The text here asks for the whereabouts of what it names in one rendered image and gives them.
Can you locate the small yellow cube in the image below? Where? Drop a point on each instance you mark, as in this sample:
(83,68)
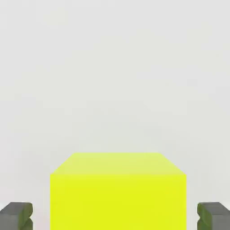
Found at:
(117,197)

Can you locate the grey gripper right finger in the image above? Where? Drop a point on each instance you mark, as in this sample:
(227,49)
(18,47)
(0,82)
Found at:
(217,217)

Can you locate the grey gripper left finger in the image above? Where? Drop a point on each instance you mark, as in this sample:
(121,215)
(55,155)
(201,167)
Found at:
(12,217)

